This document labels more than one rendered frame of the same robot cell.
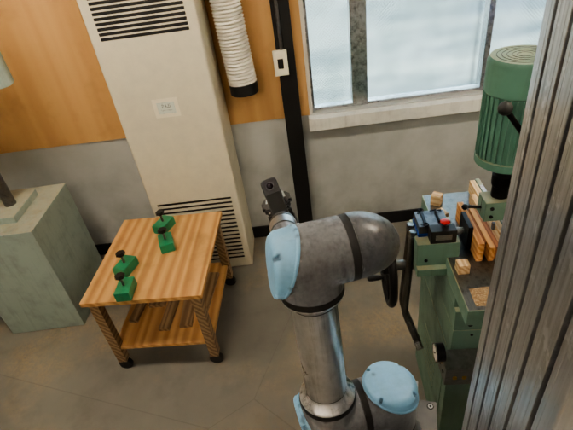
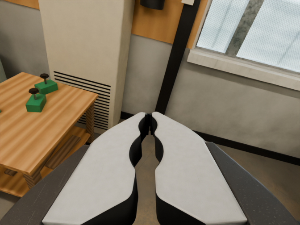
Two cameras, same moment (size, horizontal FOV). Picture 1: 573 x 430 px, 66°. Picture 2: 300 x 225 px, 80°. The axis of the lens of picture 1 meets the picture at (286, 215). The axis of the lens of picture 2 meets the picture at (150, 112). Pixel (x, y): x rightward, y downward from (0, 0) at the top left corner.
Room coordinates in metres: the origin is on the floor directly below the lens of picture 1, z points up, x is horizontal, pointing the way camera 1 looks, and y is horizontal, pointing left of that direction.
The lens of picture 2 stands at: (1.05, 0.03, 1.26)
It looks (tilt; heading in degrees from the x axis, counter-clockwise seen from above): 37 degrees down; 357
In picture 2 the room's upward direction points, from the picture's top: 14 degrees clockwise
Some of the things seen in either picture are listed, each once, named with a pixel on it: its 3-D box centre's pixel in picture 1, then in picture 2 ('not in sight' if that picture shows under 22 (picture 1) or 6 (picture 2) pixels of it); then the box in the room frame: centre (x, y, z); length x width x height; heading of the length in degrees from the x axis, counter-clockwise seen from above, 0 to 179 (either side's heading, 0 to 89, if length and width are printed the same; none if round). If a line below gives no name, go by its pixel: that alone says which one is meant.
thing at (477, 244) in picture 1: (469, 229); not in sight; (1.12, -0.59, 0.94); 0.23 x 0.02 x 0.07; 173
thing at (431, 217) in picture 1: (434, 224); not in sight; (1.11, -0.47, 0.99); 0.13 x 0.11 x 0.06; 173
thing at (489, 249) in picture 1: (480, 233); not in sight; (1.11, -0.63, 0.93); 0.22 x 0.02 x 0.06; 173
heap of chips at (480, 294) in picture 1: (490, 293); not in sight; (0.86, -0.55, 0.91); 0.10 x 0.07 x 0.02; 83
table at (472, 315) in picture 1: (457, 249); not in sight; (1.11, -0.56, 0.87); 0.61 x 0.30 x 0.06; 173
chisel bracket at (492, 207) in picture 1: (503, 206); not in sight; (1.10, -0.68, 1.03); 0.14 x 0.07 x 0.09; 83
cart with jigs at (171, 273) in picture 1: (169, 282); (31, 135); (1.79, 0.68, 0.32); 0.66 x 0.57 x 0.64; 174
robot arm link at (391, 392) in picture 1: (387, 398); not in sight; (0.55, -0.16, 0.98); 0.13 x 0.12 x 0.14; 97
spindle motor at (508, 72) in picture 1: (514, 111); not in sight; (1.10, -0.66, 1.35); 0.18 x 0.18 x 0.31
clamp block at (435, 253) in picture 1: (432, 241); not in sight; (1.12, -0.47, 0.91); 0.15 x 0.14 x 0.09; 173
